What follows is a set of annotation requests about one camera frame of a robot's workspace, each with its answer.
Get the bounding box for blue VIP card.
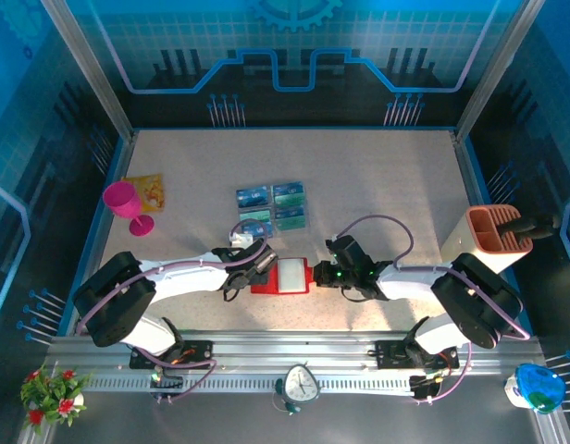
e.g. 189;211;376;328
241;220;274;239
271;182;307;197
235;187;273;209
275;205;309;220

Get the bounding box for aluminium front beam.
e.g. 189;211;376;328
43;328;545;394

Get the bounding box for pink plastic goblet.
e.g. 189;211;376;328
103;180;155;238

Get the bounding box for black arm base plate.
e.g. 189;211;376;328
129;339;220;371
375;339;460;371

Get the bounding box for aluminium frame post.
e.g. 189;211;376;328
453;0;548;142
38;0;139;142

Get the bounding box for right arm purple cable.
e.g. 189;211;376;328
328;215;531;406

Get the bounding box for teal VIP card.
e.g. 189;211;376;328
272;192;308;208
239;208;273;224
276;216;311;233

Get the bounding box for black knife handle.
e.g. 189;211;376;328
497;213;562;244

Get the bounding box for red card holder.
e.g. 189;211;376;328
250;255;315;296

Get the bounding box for yellow snack packet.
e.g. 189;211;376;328
121;173;167;214

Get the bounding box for grey slotted cable duct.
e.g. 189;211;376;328
88;375;418;395

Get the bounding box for potted plant red flowers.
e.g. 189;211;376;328
19;364;94;436

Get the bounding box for white orange knife block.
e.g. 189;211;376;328
440;204;534;275

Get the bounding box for white triangular alarm clock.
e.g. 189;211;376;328
283;364;321;403

